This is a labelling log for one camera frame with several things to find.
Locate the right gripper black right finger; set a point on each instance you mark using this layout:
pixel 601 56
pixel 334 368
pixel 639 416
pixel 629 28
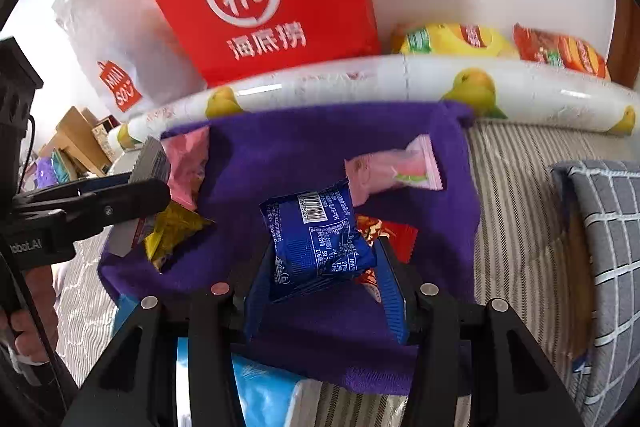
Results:
pixel 512 381

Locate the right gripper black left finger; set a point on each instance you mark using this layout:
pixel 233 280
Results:
pixel 134 381

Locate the small red snack packet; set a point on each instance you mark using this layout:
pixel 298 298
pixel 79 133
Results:
pixel 402 239

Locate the red white lychee jelly packet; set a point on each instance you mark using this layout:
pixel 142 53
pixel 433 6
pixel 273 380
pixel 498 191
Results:
pixel 146 195

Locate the yellow snack packet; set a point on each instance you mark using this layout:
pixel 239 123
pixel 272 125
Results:
pixel 171 227

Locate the pink silver snack packet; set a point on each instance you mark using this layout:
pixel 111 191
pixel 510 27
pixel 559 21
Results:
pixel 187 154

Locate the blue snack packet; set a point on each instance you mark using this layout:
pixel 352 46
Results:
pixel 316 241

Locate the wooden side table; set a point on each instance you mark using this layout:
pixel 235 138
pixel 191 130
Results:
pixel 73 135

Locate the striped quilted bed cover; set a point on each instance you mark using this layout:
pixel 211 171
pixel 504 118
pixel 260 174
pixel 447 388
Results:
pixel 524 250

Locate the blue tissue pack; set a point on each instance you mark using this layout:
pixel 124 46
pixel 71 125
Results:
pixel 268 396

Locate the purple towel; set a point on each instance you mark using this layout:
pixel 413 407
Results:
pixel 339 335

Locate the small pink candy packet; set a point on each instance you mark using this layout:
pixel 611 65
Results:
pixel 374 173

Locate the grey checked folded cloth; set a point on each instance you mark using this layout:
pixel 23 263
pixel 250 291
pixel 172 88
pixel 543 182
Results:
pixel 602 197

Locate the white Miniso plastic bag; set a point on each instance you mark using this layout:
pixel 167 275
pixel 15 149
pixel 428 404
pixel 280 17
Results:
pixel 129 54

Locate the lemon print rolled mat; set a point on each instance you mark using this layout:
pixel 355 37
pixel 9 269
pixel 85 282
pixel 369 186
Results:
pixel 495 88

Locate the orange chips bag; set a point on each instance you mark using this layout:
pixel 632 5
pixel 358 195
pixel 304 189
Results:
pixel 559 50

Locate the yellow chips bag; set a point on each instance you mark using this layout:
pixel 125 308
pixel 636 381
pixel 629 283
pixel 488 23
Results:
pixel 452 39

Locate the brown wooden door frame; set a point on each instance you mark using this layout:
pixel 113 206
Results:
pixel 624 53

